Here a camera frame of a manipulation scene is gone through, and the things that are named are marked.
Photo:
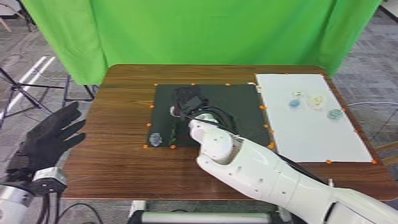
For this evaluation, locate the dark mat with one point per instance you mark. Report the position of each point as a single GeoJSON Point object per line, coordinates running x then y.
{"type": "Point", "coordinates": [237, 103]}

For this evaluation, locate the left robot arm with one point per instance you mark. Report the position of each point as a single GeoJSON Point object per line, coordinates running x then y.
{"type": "Point", "coordinates": [18, 196]}

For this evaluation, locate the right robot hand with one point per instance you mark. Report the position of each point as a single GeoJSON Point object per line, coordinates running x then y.
{"type": "Point", "coordinates": [189, 97]}

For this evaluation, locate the blue flower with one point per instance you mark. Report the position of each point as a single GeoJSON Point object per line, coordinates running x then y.
{"type": "Point", "coordinates": [294, 103]}
{"type": "Point", "coordinates": [334, 114]}
{"type": "Point", "coordinates": [155, 139]}

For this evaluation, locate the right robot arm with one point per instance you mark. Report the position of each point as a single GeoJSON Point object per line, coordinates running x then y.
{"type": "Point", "coordinates": [267, 173]}

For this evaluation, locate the black tripod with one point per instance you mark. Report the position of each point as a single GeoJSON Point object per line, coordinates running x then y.
{"type": "Point", "coordinates": [23, 90]}

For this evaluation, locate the white sheet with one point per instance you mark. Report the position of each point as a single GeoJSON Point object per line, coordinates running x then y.
{"type": "Point", "coordinates": [313, 136]}

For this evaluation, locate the pale grey bar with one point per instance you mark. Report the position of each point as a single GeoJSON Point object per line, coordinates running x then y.
{"type": "Point", "coordinates": [206, 218]}

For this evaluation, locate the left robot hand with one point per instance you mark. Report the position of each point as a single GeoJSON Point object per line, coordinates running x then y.
{"type": "Point", "coordinates": [47, 140]}

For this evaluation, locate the pale pink flower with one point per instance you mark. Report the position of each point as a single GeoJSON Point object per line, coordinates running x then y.
{"type": "Point", "coordinates": [317, 102]}

